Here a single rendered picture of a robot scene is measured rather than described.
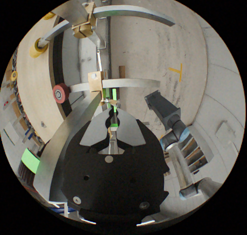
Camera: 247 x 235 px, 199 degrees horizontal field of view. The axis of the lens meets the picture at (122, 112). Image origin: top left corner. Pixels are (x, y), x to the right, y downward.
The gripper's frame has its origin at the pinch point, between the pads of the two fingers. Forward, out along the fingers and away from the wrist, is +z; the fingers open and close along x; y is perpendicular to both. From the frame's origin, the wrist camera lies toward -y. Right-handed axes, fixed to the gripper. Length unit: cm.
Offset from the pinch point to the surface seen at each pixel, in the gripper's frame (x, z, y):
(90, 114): -5.9, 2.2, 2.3
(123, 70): 8, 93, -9
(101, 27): -7.9, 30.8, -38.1
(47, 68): -28.1, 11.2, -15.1
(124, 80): 3.2, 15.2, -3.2
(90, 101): -6.4, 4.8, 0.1
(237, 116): 259, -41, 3
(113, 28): -4, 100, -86
